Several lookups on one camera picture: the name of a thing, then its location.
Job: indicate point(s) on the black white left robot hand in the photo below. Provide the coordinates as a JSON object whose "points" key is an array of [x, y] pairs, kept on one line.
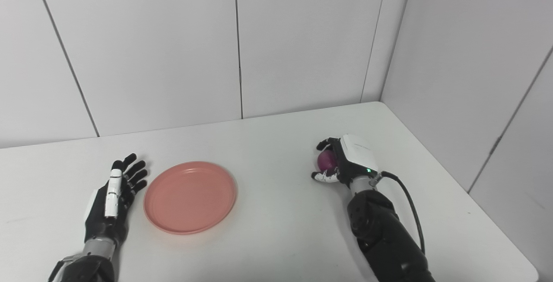
{"points": [[97, 223]]}

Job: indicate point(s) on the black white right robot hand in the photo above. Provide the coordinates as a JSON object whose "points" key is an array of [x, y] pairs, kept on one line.
{"points": [[356, 156]]}

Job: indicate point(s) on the purple red onion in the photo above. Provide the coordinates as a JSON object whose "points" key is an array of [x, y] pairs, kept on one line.
{"points": [[326, 160]]}

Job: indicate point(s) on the pink round plate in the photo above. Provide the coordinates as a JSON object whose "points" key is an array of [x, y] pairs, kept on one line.
{"points": [[190, 198]]}

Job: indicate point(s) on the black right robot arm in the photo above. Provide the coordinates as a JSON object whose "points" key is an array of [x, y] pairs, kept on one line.
{"points": [[384, 239]]}

